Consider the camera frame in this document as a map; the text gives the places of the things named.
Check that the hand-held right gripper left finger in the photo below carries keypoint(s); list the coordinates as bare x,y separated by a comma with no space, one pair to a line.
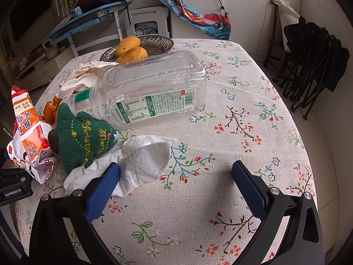
102,190

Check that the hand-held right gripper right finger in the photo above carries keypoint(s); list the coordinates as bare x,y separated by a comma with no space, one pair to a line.
248,187

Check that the white paper tissue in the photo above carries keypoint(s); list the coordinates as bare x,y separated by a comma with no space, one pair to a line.
143,162

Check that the orange and white snack bag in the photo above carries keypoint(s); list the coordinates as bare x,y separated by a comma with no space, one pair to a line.
27,121

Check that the large orange peel piece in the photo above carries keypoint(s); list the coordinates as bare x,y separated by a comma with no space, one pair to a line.
50,113

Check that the white paper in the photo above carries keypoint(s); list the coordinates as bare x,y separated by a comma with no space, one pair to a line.
80,81

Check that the clear plastic bottle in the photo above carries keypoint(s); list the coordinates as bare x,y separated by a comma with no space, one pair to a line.
154,82

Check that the green plush tree toy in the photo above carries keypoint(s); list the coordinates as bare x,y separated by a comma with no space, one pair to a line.
80,140

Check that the small orange peel piece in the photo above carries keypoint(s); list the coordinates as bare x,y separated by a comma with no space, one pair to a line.
57,100

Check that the white television stand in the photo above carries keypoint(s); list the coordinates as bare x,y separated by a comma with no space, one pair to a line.
41,71

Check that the plain yellow mango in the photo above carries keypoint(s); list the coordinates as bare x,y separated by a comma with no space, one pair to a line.
132,55

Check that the dark wooden chair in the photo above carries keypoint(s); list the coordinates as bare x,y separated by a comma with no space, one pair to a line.
273,47

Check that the beige vase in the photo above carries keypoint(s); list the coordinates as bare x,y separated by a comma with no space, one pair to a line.
52,51

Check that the yellow mango with dark spot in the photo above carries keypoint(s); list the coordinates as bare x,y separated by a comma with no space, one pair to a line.
126,45

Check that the black folding chair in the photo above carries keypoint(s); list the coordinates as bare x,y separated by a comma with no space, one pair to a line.
311,49

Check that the glass fruit plate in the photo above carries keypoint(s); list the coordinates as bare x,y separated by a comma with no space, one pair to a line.
157,44

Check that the colourful printed cloth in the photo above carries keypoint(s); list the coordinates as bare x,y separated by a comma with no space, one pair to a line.
209,24

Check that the blue study desk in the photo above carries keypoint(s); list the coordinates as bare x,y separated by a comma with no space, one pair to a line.
82,19

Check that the white cabinet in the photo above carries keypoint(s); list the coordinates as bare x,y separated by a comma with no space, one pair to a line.
248,11

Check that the black television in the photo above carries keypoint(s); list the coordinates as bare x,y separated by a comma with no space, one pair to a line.
24,8

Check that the stack of books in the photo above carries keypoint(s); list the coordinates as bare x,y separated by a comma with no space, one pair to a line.
64,4

